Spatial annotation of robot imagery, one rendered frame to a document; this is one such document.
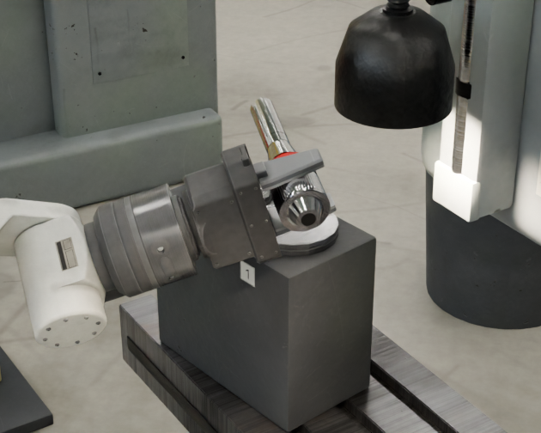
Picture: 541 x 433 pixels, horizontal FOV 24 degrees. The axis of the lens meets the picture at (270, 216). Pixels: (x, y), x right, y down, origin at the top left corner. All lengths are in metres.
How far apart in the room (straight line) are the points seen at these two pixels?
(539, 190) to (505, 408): 2.08
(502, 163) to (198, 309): 0.57
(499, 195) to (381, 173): 3.00
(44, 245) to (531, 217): 0.47
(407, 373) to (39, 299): 0.45
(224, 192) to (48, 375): 1.93
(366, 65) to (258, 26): 4.28
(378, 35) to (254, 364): 0.62
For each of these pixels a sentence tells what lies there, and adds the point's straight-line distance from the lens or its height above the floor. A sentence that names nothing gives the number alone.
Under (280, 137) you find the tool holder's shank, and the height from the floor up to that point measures 1.24.
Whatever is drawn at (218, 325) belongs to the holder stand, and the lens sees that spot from 1.31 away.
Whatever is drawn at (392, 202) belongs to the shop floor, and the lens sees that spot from 3.69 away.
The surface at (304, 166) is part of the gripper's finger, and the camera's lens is 1.12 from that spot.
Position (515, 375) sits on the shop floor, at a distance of 3.01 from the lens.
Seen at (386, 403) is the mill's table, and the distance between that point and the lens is 1.34.
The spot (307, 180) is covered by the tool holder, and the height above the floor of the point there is 1.23.
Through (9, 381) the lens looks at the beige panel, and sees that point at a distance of 2.94.
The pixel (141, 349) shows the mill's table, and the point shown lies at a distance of 1.48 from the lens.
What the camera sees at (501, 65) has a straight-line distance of 0.80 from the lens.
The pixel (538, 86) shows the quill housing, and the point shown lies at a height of 1.43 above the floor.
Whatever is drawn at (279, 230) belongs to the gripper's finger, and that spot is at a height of 1.18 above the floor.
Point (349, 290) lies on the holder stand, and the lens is 1.26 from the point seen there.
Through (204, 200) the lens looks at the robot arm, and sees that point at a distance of 1.10.
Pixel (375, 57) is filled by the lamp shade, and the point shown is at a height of 1.48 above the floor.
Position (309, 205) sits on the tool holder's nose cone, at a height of 1.22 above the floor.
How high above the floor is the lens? 1.75
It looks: 29 degrees down
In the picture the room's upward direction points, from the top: straight up
